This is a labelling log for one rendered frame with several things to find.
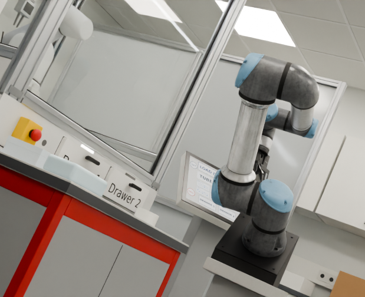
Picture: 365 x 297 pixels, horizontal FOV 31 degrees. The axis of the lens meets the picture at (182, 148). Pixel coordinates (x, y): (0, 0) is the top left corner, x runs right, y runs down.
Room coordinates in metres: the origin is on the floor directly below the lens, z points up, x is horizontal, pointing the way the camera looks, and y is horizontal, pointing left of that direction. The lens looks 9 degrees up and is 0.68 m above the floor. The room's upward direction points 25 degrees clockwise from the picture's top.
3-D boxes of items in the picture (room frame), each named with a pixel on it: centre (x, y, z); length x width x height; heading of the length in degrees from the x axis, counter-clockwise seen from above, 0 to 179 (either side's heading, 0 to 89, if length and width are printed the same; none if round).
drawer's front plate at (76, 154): (2.40, 0.30, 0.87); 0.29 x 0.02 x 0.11; 148
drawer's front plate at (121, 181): (2.67, 0.13, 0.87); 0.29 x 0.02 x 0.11; 148
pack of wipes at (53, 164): (1.62, 0.20, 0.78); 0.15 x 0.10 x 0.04; 150
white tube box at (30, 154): (1.73, 0.35, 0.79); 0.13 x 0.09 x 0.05; 59
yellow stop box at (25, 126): (2.11, 0.47, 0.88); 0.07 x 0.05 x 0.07; 148
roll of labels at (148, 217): (1.99, 0.01, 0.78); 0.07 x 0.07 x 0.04
